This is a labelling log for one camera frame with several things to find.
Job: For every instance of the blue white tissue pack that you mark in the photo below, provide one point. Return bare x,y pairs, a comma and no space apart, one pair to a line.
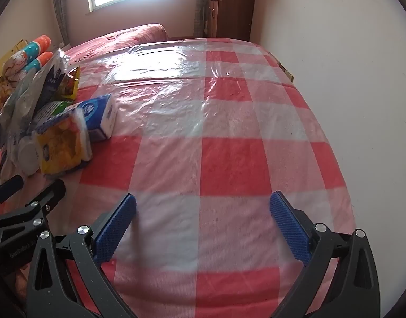
101,116

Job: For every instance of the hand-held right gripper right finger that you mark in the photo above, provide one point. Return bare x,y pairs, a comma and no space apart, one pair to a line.
290,228

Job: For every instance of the yellow headboard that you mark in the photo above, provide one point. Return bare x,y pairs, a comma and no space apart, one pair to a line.
4,60

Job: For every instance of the teal orange bolster pillow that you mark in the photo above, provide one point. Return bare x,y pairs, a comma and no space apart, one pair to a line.
40,43
40,60

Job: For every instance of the white red floral quilt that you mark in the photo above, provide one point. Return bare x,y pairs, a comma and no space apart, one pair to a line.
15,64

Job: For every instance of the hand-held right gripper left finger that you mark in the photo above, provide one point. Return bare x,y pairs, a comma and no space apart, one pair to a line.
115,228

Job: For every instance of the brown wooden cabinet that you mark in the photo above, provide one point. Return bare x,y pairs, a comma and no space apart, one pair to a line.
231,10

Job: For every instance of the red checkered plastic tablecloth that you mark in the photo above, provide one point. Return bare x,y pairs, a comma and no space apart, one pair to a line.
222,172

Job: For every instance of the silver foil bag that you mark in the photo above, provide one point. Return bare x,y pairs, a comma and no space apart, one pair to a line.
52,79

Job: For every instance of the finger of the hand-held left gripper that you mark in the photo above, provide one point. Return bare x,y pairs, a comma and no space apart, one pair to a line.
7,188
52,193

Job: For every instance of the yellow wrapped packet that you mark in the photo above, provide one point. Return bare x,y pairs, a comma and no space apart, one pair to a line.
62,145

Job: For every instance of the yellow snack bag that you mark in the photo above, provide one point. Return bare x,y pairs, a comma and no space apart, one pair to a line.
70,84

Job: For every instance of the grey plaid curtain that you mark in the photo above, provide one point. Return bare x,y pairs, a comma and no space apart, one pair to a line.
199,10
60,6

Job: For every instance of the white round pouch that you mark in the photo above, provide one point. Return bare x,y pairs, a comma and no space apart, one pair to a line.
52,112

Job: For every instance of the pink heart print blanket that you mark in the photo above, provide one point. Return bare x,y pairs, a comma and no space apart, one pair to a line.
123,36

